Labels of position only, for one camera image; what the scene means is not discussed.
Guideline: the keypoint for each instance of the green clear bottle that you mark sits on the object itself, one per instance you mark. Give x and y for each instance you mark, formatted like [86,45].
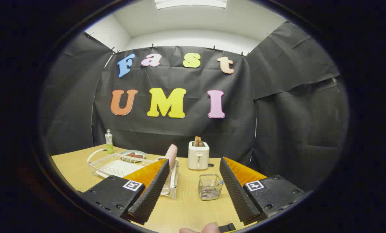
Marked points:
[109,142]

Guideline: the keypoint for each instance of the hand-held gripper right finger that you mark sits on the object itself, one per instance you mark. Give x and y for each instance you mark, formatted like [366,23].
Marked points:
[236,194]

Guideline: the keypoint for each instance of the white drain tray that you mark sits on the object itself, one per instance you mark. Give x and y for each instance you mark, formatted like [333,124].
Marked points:
[118,168]

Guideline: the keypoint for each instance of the white toaster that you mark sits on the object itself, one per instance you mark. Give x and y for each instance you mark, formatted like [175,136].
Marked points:
[198,158]

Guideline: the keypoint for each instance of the pink plate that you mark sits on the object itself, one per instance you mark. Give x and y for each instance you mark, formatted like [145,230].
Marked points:
[172,153]

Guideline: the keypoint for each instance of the green plate with sausages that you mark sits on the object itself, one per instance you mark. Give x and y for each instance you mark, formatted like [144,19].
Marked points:
[133,155]

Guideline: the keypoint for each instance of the small white patterned dish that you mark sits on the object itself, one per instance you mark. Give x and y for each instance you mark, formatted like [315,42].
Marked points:
[160,158]

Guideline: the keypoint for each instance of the brown toast slice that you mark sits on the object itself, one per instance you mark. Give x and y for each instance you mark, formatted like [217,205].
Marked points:
[198,141]

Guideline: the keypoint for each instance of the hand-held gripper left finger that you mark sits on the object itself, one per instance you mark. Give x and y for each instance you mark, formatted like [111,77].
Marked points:
[152,197]

